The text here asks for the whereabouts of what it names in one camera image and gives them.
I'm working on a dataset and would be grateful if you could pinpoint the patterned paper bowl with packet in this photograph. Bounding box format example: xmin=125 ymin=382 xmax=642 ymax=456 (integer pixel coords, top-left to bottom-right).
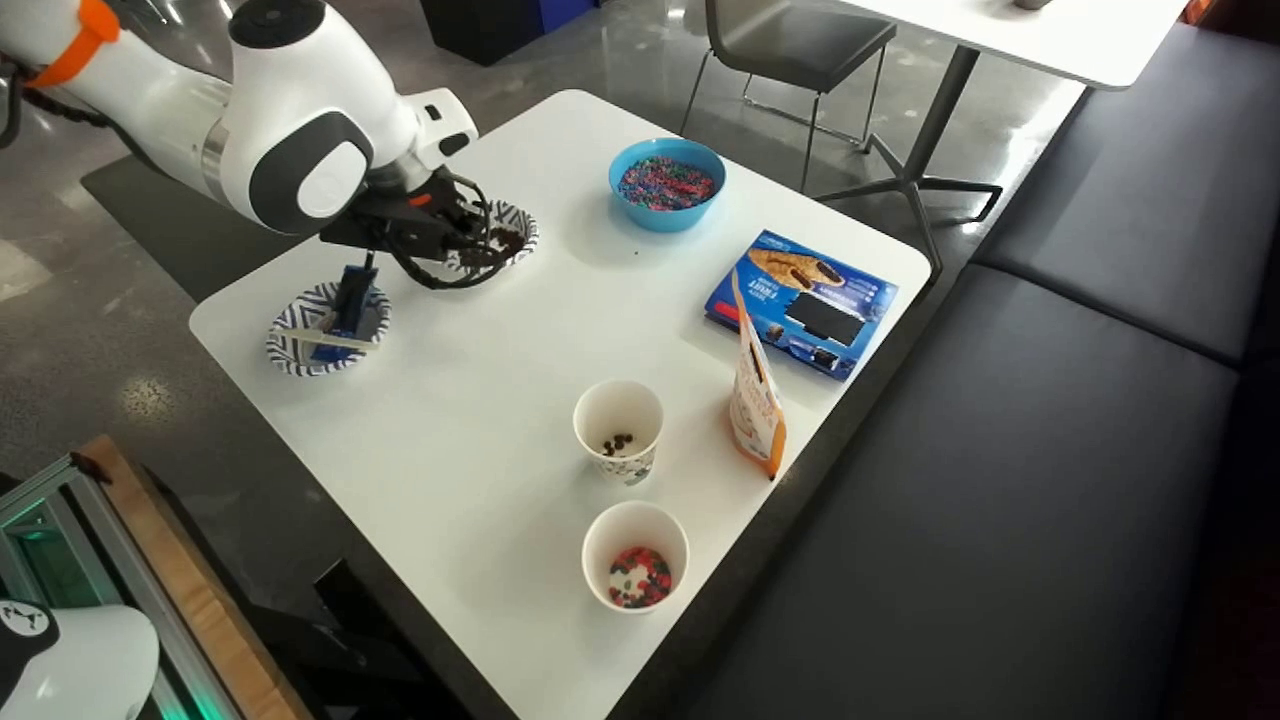
xmin=265 ymin=279 xmax=393 ymax=382

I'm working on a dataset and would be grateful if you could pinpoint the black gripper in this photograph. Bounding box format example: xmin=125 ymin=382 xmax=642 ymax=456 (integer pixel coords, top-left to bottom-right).
xmin=320 ymin=179 xmax=511 ymax=267

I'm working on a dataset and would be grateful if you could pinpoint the white side table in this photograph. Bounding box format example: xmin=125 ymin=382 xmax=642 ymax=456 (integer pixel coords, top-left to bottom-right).
xmin=811 ymin=0 xmax=1191 ymax=232

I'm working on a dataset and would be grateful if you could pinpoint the grey chair with metal legs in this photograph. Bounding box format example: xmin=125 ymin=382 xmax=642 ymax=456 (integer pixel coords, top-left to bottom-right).
xmin=677 ymin=0 xmax=900 ymax=191

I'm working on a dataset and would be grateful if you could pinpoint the dark blue snack packet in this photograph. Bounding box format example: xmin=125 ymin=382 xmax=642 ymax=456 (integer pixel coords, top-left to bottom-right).
xmin=326 ymin=262 xmax=380 ymax=342

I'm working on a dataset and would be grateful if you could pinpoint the white wrist camera block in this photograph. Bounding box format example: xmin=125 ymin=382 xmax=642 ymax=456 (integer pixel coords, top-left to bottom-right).
xmin=411 ymin=89 xmax=478 ymax=158

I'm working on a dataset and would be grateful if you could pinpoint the paper cup with dark beans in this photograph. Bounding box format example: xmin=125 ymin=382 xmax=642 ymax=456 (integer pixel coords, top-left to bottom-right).
xmin=566 ymin=376 xmax=669 ymax=488

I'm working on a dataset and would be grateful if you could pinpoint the white rounded device black emblem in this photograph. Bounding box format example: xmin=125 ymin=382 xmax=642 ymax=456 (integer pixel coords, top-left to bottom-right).
xmin=0 ymin=595 xmax=165 ymax=720

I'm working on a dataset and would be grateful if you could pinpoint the blue plastic bowl with candies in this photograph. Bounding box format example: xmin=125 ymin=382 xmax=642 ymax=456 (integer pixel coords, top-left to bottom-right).
xmin=609 ymin=137 xmax=731 ymax=238

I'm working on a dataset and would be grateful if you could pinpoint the dark floor mat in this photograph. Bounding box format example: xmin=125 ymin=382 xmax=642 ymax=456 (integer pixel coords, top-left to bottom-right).
xmin=74 ymin=83 xmax=443 ymax=305

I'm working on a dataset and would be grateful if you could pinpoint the blue cookie box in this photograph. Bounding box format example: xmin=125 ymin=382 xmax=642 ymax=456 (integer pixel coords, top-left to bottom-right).
xmin=704 ymin=230 xmax=900 ymax=386

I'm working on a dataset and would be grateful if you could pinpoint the dark blue bin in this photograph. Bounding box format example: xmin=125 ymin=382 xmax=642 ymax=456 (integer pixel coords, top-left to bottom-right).
xmin=418 ymin=0 xmax=604 ymax=68

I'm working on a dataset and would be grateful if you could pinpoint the wooden plank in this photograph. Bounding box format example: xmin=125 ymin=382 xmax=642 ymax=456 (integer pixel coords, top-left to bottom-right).
xmin=74 ymin=431 xmax=310 ymax=720

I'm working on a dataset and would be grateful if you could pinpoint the orange strap on arm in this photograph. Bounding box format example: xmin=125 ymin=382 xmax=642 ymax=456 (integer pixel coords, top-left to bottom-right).
xmin=32 ymin=0 xmax=125 ymax=93

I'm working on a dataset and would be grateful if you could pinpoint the paper cup with red candies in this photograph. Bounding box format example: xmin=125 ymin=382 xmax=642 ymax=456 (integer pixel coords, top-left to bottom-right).
xmin=581 ymin=497 xmax=693 ymax=617

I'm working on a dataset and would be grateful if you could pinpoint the flat white stirring stick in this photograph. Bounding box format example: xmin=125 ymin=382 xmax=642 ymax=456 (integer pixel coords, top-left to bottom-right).
xmin=289 ymin=330 xmax=375 ymax=357

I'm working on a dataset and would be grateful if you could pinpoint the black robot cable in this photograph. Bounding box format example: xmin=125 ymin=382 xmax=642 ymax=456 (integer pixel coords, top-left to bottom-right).
xmin=395 ymin=168 xmax=526 ymax=291

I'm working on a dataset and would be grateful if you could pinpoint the metal frame cart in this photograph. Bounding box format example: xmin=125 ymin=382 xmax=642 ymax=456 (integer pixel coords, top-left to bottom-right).
xmin=0 ymin=456 xmax=244 ymax=720

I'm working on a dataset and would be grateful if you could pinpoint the orange and white snack pouch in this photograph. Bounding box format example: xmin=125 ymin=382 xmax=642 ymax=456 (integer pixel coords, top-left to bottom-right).
xmin=722 ymin=273 xmax=793 ymax=481

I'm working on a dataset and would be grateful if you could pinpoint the black sofa seat cushion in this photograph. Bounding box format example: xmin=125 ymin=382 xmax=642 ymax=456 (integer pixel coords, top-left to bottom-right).
xmin=977 ymin=16 xmax=1280 ymax=370
xmin=693 ymin=262 xmax=1245 ymax=720

